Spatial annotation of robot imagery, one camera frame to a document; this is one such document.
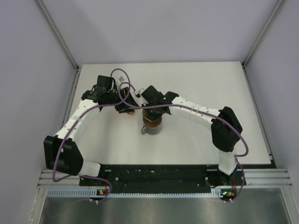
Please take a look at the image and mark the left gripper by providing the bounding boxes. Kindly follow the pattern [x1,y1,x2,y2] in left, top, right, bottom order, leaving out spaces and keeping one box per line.
[106,87,140,113]

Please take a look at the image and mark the brown wooden dripper base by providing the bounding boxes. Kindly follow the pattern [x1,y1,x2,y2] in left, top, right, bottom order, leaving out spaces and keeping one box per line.
[142,110,162,127]

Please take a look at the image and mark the brown paper coffee filter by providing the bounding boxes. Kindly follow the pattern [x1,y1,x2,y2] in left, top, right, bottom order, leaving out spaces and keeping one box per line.
[143,117,154,123]

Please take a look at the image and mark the glass coffee carafe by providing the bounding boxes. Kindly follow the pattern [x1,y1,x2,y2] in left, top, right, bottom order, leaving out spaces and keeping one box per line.
[140,124,163,135]

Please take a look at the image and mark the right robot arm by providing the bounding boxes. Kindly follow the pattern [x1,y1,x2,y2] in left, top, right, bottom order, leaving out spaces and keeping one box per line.
[135,85,242,185]

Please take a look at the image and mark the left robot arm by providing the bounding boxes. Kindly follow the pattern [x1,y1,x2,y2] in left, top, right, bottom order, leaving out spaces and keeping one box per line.
[43,76,136,185]

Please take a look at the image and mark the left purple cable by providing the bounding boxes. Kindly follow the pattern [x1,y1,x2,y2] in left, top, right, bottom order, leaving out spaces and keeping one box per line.
[51,69,141,199]

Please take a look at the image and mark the purple cable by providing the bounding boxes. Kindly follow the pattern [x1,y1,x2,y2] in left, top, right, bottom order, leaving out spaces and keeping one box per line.
[118,82,249,202]
[51,69,141,199]

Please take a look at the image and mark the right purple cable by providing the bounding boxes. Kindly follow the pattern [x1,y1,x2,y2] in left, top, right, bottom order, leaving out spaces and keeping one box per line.
[118,82,249,202]

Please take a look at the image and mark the black mounting base plate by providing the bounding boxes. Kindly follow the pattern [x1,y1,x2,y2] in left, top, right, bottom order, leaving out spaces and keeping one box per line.
[79,165,246,194]

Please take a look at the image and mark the left aluminium corner post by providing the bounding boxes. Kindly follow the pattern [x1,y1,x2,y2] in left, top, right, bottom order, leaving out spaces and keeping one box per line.
[34,0,79,71]

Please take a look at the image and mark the aluminium corner post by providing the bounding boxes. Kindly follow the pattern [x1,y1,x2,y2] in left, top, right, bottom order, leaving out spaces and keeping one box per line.
[34,0,79,71]
[242,0,286,69]

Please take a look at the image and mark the grey slotted cable duct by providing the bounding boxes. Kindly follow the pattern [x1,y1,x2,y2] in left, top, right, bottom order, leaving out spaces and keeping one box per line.
[47,186,237,199]

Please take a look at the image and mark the aluminium frame rail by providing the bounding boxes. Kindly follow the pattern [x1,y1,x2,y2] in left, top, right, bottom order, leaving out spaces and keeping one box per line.
[37,169,292,188]

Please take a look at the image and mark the right aluminium corner post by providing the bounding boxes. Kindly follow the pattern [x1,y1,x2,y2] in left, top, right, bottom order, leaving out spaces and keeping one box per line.
[242,0,286,69]

